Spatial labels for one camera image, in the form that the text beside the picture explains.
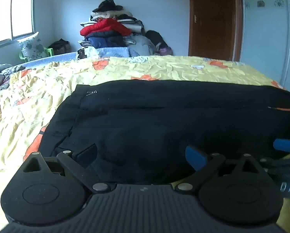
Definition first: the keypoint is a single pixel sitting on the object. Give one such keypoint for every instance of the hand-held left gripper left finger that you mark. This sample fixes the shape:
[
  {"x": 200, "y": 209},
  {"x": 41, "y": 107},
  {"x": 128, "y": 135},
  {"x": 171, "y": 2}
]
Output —
[{"x": 87, "y": 153}]

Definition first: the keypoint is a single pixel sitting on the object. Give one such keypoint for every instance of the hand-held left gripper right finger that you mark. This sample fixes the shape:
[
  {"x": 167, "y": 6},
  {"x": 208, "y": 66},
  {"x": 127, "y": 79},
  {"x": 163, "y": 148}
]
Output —
[{"x": 196, "y": 157}]

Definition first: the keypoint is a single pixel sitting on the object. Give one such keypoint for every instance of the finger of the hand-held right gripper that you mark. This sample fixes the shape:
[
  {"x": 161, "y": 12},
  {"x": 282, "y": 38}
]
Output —
[{"x": 287, "y": 145}]

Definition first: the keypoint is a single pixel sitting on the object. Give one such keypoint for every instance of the black pants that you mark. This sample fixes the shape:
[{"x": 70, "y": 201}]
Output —
[{"x": 159, "y": 126}]

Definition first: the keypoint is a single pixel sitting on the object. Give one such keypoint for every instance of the yellow floral bedspread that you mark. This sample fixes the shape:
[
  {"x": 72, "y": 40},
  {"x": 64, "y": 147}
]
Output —
[{"x": 50, "y": 89}]

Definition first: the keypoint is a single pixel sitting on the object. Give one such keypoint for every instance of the light blue bed sheet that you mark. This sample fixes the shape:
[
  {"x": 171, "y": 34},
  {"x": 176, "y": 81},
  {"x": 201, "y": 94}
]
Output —
[{"x": 111, "y": 51}]

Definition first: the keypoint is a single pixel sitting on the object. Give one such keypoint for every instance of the green plastic chair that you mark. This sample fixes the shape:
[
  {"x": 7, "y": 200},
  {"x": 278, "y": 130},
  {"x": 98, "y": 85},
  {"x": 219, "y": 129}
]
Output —
[{"x": 49, "y": 51}]

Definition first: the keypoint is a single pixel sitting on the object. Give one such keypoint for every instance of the dark bag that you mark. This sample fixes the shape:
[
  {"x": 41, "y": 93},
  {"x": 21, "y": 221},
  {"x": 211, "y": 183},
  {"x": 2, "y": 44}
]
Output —
[{"x": 60, "y": 45}]

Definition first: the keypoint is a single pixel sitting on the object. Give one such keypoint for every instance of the floral pillow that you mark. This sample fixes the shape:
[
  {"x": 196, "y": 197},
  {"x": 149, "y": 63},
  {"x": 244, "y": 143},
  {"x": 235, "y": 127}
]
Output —
[{"x": 32, "y": 47}]

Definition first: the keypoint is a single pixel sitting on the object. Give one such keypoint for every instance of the pile of clothes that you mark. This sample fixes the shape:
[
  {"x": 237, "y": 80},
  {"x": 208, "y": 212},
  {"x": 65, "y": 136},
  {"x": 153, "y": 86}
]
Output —
[{"x": 115, "y": 31}]

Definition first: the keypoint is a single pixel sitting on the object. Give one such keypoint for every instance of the brown wooden door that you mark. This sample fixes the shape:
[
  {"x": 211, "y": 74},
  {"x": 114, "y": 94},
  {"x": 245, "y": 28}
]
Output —
[{"x": 214, "y": 17}]

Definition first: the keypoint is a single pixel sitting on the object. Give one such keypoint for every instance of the window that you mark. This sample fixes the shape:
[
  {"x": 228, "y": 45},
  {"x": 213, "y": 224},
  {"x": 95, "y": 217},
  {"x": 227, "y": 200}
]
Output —
[{"x": 9, "y": 14}]

